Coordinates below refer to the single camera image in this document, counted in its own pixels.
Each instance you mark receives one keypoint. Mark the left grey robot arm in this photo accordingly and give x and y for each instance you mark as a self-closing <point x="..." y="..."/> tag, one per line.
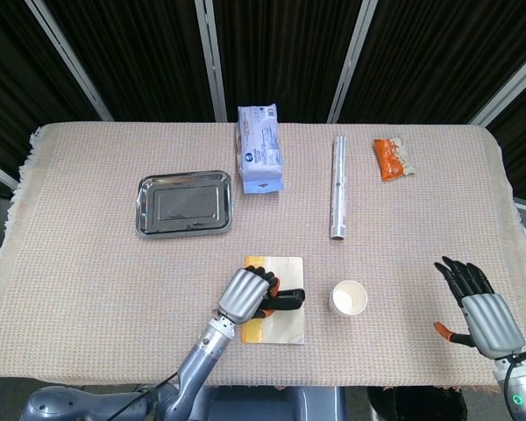
<point x="197" y="364"/>

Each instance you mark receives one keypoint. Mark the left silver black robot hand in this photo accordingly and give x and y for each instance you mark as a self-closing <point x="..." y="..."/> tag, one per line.
<point x="243" y="291"/>

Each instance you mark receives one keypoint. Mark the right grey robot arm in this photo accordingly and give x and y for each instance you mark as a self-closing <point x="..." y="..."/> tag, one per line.
<point x="523" y="394"/>

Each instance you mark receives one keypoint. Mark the silver metal tray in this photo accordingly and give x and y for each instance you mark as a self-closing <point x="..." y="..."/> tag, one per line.
<point x="184" y="204"/>

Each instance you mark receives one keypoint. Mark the grey partition post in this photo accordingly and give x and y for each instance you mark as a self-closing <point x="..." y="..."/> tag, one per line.
<point x="508" y="90"/>
<point x="353" y="61"/>
<point x="0" y="173"/>
<point x="70" y="61"/>
<point x="211" y="61"/>

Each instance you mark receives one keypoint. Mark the white paper cup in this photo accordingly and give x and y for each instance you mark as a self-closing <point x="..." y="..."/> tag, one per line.
<point x="348" y="298"/>

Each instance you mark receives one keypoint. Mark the orange snack packet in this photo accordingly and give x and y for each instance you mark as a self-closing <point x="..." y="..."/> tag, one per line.
<point x="388" y="160"/>

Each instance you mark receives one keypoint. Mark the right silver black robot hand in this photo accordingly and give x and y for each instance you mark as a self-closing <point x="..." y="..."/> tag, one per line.
<point x="491" y="322"/>

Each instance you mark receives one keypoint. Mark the black stapler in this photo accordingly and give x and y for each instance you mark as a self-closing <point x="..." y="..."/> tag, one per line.
<point x="291" y="300"/>

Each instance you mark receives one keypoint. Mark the black waste bin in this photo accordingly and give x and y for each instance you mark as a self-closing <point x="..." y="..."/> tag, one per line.
<point x="416" y="405"/>

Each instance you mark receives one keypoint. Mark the beige woven tablecloth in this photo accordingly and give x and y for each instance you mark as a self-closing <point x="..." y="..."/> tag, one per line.
<point x="92" y="285"/>

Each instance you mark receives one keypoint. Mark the grey robot torso base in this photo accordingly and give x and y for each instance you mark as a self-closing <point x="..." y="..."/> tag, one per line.
<point x="267" y="403"/>

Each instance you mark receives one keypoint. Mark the blue tissue package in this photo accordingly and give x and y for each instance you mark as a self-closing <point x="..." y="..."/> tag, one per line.
<point x="260" y="149"/>

